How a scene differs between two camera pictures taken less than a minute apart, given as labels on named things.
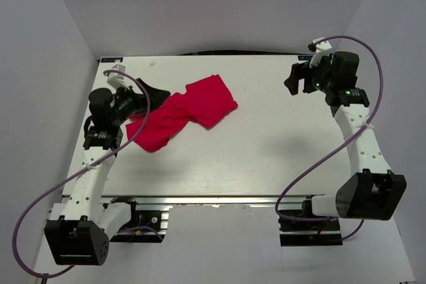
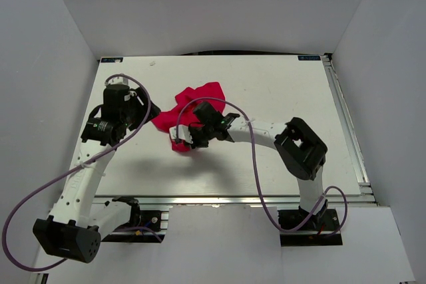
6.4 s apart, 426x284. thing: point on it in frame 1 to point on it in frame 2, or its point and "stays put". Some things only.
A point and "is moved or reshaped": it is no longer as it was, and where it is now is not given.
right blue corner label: (305, 58) stays put
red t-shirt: (204, 102) is moved or reshaped
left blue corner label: (112, 60) stays put
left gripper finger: (156, 96) to (154, 112)
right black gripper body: (321, 78) to (201, 136)
